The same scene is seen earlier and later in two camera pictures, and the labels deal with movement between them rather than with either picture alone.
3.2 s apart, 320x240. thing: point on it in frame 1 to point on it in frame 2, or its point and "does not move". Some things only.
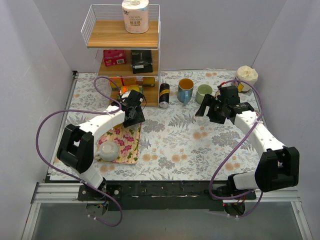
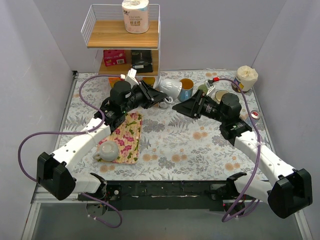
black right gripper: (211, 109) to (195, 105)
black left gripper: (136, 116) to (146, 92)
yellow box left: (118, 81) does not move
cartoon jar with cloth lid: (247, 74) does not move
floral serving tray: (128, 140) does not move
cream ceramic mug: (217, 93) does not move
